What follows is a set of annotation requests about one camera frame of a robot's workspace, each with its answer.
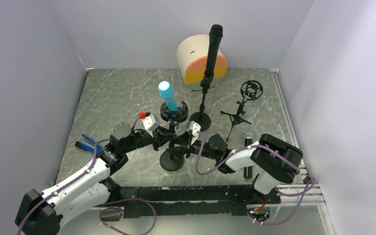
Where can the blue black hand tool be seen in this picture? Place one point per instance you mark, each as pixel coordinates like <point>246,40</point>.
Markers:
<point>85,143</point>

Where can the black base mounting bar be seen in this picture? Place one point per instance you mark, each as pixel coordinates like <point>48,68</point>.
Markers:
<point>235,200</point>

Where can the black tripod shock-mount stand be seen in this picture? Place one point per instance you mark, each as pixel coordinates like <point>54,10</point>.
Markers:
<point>250,90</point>

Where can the black round-base clip stand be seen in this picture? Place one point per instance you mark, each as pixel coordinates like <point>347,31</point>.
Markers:
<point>200,117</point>

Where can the tall black microphone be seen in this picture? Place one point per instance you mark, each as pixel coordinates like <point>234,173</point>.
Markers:
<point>215,37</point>

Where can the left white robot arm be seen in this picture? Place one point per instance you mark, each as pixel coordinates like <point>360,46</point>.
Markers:
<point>46,212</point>

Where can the cyan blue microphone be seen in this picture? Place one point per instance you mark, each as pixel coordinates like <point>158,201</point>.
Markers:
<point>167,94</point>

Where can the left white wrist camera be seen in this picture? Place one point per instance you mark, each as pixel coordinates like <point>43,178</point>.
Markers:
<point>150,122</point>

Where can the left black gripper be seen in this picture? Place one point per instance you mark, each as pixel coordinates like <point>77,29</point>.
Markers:
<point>160,136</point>

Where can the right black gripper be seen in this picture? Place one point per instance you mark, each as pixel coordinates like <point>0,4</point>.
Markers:
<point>184,141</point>

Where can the white orange yellow cylinder container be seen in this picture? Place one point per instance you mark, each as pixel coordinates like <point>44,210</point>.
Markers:
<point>191,56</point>

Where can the black round-base shock-mount stand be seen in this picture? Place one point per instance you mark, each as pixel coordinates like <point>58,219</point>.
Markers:
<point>168,161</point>

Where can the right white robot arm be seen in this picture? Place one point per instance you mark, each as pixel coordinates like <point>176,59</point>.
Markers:
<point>278,159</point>

